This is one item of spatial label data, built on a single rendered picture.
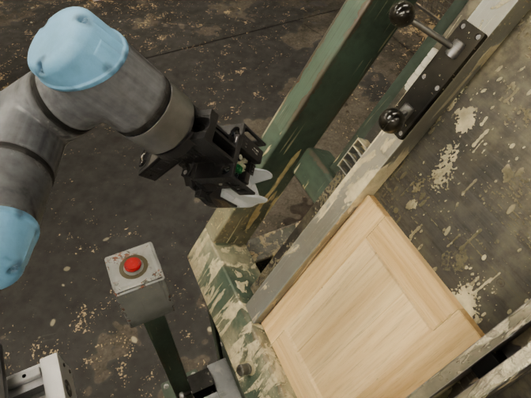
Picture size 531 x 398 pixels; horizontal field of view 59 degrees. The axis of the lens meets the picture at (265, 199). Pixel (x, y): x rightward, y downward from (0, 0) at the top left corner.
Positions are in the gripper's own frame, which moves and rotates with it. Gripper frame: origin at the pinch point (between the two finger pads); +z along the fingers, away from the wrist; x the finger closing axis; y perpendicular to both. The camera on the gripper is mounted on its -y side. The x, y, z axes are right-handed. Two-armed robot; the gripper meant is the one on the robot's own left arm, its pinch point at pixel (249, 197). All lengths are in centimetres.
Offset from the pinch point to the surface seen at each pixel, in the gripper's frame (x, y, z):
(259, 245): 9, -34, 56
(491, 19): 31.3, 30.4, 8.0
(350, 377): -20.9, 5.1, 36.0
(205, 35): 198, -183, 151
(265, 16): 233, -154, 179
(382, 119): 14.1, 16.8, 5.0
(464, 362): -16.5, 26.8, 21.0
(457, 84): 24.9, 25.0, 14.0
